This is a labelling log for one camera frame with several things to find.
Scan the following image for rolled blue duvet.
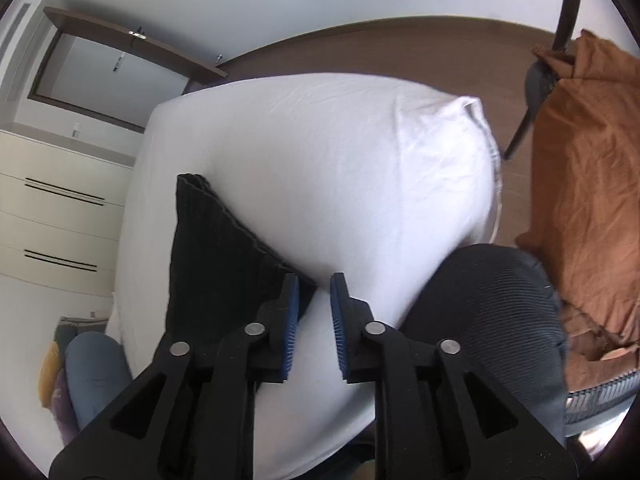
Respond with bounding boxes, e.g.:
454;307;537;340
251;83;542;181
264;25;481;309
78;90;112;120
64;331;133;433

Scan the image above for brown wooden door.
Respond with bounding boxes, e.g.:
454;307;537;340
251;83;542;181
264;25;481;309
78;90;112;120
44;6;229;86

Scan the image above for cream wardrobe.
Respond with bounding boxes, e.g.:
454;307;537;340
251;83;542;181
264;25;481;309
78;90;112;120
0;130;138;311

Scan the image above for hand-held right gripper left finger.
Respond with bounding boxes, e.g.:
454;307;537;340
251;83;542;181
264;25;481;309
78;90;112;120
48;273;301;480

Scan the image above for yellow pillow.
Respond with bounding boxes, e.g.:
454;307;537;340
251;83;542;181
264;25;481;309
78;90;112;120
40;340;66;408

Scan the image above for bed with white sheet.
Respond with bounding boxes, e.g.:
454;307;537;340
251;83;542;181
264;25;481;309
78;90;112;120
105;72;503;480

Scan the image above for black pants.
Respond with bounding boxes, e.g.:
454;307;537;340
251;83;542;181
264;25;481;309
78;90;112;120
165;173;318;356

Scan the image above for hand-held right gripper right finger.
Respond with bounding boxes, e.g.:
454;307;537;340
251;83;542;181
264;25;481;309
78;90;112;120
330;272;581;480

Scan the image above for dark curved chair bar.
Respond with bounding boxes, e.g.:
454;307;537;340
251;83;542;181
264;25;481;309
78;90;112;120
502;0;586;162

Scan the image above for purple pillow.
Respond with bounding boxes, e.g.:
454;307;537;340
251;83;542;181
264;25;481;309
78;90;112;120
51;367;80;446

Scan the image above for orange cloth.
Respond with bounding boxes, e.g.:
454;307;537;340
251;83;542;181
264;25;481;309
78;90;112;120
515;29;640;363

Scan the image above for person's dark trouser leg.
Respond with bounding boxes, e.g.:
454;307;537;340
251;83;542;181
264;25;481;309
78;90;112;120
400;243;640;441

